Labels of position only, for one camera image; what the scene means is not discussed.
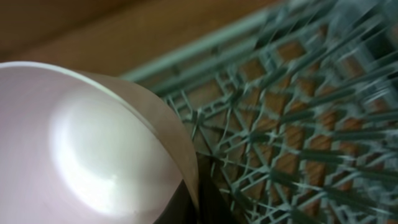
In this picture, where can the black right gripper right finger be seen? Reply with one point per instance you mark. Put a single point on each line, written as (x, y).
(213, 207)

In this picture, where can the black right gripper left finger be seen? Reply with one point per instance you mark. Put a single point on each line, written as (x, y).
(180, 208)

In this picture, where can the small pink bowl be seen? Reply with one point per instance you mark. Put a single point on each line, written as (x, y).
(80, 148)

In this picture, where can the grey dishwasher rack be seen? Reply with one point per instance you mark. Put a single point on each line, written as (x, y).
(294, 109)

